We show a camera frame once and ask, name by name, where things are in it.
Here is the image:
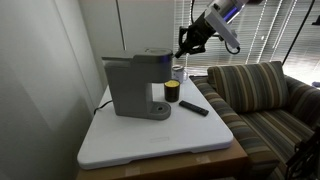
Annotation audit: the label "dark candle jar yellow wax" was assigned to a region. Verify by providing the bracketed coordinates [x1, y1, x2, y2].
[163, 79, 182, 103]

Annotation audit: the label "grey coffee maker lid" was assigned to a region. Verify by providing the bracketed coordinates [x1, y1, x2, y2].
[130, 47, 175, 66]

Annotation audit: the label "striped sofa cushion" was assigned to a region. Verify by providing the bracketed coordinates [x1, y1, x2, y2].
[206, 60, 290, 114]

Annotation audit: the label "grey coffee maker body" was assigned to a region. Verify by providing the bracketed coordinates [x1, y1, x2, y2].
[101, 54, 174, 121]

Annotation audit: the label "white table board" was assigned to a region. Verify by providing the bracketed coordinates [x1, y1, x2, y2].
[76, 76, 235, 171]

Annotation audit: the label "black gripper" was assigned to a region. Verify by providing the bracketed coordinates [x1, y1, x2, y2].
[174, 10, 218, 59]

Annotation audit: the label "white mug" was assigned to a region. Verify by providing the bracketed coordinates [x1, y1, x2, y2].
[171, 64, 189, 84]

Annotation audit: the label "black metal frame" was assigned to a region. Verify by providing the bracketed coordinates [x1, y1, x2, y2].
[284, 123, 320, 180]

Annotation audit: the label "brown cardboard box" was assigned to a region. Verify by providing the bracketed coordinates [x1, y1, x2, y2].
[75, 137, 250, 180]

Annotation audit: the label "black power cable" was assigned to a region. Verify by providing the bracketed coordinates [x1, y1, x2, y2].
[92, 99, 115, 116]

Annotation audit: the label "white window blinds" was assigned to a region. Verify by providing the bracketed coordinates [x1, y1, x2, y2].
[173, 0, 320, 85]

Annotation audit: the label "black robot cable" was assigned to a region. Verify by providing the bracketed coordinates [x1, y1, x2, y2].
[223, 31, 242, 56]

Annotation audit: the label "striped sofa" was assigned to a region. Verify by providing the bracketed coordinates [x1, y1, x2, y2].
[188, 61, 320, 180]

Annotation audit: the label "black remote control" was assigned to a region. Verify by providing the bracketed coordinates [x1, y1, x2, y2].
[178, 99, 210, 118]

